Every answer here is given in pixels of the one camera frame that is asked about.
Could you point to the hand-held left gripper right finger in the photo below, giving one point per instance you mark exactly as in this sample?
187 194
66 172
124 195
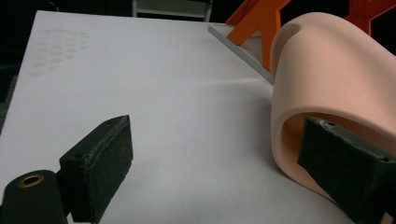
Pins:
345 165

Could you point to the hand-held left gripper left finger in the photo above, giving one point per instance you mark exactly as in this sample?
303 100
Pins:
99 161

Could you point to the pink rubber slipper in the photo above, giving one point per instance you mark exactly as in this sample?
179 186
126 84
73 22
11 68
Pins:
327 77

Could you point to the white shoe rack orange supports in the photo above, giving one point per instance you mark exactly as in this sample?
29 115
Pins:
250 25

